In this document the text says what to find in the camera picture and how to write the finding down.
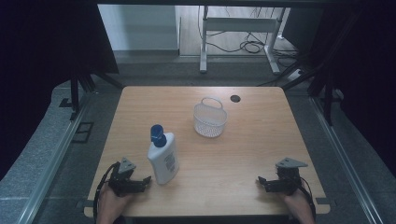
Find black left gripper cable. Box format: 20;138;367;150
92;161;121;222

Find white metal desk frame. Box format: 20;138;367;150
199;5;291;76

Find black curtain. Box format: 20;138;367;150
306;0;396;179
0;0;120;181

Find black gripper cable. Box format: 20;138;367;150
92;161;121;222
299;176;318;220

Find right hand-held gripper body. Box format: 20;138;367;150
265;157;309;197

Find black tripod stand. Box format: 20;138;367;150
69;70;125;121
257;8;363;127

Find white bottle with blue cap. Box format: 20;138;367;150
147;124;180;186

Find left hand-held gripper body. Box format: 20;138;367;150
107;157;145;198

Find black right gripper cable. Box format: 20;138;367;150
299;176;318;220

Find aluminium rail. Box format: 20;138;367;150
309;96;385;224
17;91;92;224

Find white plastic mesh basket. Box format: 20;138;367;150
192;96;228;138

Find person's left hand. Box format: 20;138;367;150
97;184;134;222

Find white power strip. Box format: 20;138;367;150
287;68;305;82

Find black floor cables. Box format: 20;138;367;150
197;6;302;68

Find person's right hand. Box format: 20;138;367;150
281;189;316;222

